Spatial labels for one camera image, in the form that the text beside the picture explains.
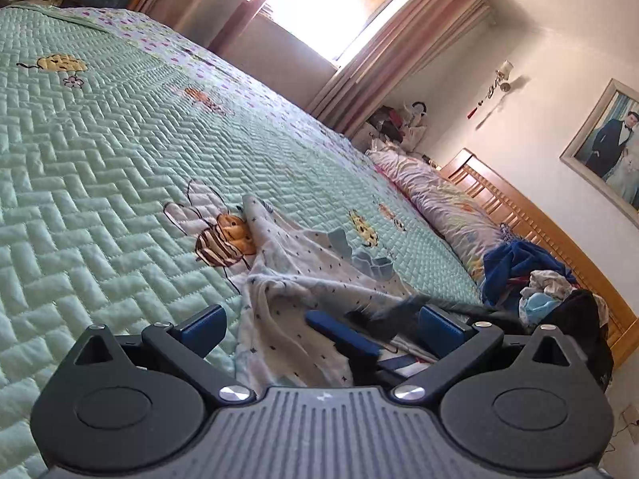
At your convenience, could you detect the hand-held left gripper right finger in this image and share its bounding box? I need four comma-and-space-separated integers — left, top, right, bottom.
392, 305, 587, 402

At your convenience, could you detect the wall lamp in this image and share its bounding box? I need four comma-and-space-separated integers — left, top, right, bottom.
486, 60, 522, 98

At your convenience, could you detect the green quilted bee bedspread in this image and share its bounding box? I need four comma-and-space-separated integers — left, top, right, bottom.
0, 4, 485, 460

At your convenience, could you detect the white printed long-sleeve shirt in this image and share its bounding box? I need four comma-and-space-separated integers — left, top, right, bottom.
234, 194, 480, 390

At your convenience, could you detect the framed photo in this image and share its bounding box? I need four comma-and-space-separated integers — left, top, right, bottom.
559, 78, 639, 225

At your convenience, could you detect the white and light blue cloth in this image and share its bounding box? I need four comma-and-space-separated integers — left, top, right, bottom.
519, 269, 575, 325

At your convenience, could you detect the plush doll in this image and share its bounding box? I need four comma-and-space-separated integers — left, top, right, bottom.
367, 101, 430, 153

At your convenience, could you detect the wooden headboard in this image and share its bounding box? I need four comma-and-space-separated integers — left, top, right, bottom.
439, 148, 639, 360

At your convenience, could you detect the floor cable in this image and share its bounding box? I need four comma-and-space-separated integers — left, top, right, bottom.
606, 404, 639, 455

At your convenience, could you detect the hanging ornament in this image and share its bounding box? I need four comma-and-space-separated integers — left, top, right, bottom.
466, 100, 492, 131

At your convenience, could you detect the floral pillow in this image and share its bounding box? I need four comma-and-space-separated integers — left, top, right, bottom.
367, 150, 505, 280

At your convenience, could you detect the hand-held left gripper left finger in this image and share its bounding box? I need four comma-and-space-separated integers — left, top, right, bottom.
74, 304, 255, 405

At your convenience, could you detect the window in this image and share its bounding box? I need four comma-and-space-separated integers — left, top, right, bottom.
260, 0, 450, 65

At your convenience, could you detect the pink curtain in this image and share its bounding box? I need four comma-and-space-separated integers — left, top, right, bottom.
307, 0, 492, 135
127, 0, 280, 55

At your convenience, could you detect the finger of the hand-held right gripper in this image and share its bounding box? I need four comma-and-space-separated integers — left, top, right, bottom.
306, 309, 383, 386
344, 293, 522, 345

